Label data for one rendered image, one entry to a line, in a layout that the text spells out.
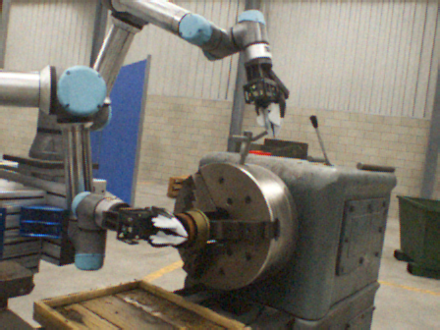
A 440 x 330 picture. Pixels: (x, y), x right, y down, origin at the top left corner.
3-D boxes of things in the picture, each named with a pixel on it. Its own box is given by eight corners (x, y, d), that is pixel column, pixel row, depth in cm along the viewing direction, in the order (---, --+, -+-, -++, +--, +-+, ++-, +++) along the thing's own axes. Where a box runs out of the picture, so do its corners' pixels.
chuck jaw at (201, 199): (213, 218, 110) (195, 178, 114) (227, 209, 107) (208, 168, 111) (184, 221, 101) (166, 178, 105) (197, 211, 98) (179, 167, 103)
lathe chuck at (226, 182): (185, 257, 123) (206, 151, 120) (275, 303, 104) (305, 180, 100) (162, 261, 116) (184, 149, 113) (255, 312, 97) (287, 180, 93)
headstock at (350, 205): (273, 247, 180) (286, 157, 178) (386, 280, 151) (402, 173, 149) (176, 270, 134) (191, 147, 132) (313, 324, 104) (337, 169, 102)
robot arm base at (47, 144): (18, 155, 138) (22, 125, 137) (55, 156, 151) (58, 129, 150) (47, 161, 130) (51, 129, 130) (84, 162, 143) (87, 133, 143)
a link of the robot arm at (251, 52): (252, 58, 124) (276, 47, 119) (255, 72, 123) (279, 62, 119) (238, 51, 118) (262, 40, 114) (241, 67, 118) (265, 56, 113)
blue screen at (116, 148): (54, 180, 926) (66, 73, 913) (90, 183, 965) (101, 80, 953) (102, 223, 569) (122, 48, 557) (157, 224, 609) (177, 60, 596)
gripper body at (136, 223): (133, 247, 90) (99, 234, 98) (161, 243, 97) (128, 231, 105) (137, 212, 90) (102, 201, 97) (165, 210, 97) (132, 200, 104)
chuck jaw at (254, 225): (235, 215, 105) (277, 217, 98) (235, 236, 105) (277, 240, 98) (206, 218, 97) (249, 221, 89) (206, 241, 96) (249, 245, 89)
